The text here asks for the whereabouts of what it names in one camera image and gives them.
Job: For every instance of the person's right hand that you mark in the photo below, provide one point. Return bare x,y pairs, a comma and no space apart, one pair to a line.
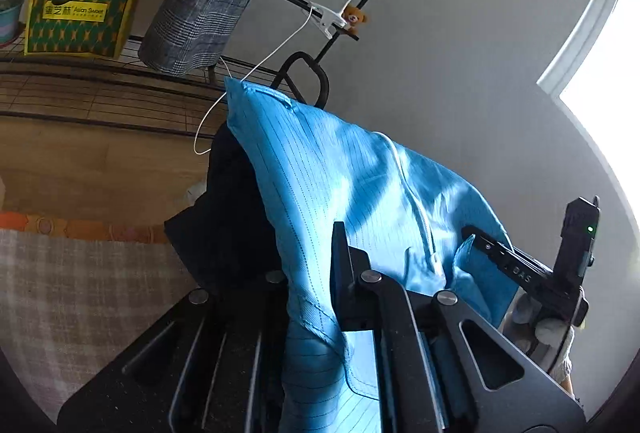
550,335

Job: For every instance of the small brown teddy bear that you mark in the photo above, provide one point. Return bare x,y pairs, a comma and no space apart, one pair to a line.
356,17

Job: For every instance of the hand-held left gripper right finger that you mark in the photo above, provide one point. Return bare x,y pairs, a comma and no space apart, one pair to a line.
340,273

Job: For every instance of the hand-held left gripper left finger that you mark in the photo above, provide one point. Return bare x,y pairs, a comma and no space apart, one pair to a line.
265,313

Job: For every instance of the orange patterned mattress edge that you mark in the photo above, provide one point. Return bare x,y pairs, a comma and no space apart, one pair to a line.
75,225

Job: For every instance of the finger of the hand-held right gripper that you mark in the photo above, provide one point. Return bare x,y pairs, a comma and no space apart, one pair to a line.
500,253

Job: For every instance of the potted plant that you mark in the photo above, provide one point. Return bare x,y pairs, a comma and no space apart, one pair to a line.
10,20

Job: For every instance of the pink plaid blanket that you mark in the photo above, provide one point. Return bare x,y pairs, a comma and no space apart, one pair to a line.
75,303

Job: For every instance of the dark cloth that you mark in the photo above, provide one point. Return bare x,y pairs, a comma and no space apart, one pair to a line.
230,223

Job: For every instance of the blue pinstriped garment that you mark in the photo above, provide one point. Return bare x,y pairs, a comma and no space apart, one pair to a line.
325,173

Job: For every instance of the yellow green patterned box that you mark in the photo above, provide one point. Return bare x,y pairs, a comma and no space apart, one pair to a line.
75,28

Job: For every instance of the bright window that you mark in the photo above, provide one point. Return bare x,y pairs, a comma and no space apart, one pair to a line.
600,88

